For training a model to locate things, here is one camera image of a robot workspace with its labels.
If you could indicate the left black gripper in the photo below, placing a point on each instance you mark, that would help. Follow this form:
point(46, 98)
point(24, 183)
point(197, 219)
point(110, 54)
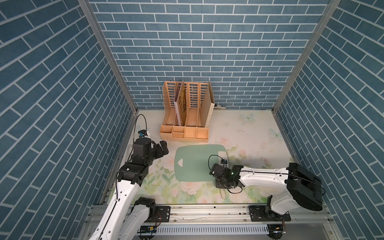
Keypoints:
point(160, 152)

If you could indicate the brown folder in organizer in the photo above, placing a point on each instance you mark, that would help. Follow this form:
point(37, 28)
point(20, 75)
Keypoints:
point(179, 102)

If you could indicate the green cutting board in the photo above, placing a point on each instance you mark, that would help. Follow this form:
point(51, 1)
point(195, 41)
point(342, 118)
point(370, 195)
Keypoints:
point(193, 163)

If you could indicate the white perforated cable tray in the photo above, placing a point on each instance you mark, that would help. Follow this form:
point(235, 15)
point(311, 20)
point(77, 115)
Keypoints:
point(198, 230)

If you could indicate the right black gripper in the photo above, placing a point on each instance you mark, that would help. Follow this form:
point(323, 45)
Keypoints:
point(217, 185)

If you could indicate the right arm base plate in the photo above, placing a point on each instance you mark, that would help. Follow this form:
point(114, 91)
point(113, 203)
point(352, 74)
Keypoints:
point(260, 213)

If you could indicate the small device at back wall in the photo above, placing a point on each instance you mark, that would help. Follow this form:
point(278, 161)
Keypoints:
point(219, 107)

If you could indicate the peach desk file organizer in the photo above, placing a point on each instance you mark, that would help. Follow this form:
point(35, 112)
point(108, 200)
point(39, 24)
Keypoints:
point(197, 113)

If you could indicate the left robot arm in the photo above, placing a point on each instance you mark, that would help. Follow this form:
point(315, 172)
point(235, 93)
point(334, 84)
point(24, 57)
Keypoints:
point(116, 224)

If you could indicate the aluminium mounting rail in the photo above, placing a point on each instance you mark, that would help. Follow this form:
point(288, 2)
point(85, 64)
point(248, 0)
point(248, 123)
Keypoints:
point(304, 224)

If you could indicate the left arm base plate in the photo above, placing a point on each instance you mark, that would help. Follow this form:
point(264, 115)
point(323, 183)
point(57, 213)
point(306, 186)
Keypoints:
point(157, 214)

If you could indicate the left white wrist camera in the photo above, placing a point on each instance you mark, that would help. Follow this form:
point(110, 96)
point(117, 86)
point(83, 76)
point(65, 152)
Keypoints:
point(143, 134)

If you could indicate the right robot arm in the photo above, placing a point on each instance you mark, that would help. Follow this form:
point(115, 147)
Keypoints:
point(297, 187)

